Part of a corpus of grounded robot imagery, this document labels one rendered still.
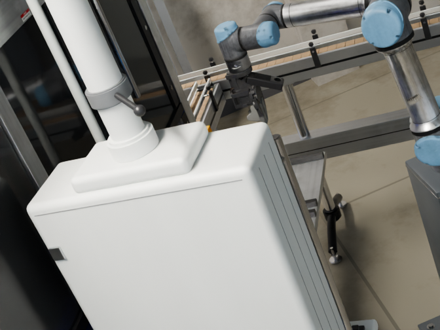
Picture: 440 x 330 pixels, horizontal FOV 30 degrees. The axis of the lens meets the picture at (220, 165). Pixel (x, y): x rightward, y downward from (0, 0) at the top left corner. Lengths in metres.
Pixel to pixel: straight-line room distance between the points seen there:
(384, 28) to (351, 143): 1.40
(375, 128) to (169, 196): 2.16
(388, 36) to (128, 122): 0.98
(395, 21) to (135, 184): 1.01
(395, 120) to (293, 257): 2.04
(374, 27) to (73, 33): 1.06
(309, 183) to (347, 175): 1.71
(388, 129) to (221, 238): 2.13
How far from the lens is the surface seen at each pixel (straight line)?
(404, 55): 2.39
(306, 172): 2.75
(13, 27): 1.95
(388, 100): 5.01
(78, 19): 1.51
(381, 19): 2.32
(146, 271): 1.69
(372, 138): 3.65
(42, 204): 1.69
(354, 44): 3.44
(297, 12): 2.56
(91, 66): 1.53
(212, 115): 3.37
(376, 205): 4.08
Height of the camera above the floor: 2.23
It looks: 27 degrees down
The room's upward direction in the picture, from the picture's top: 23 degrees counter-clockwise
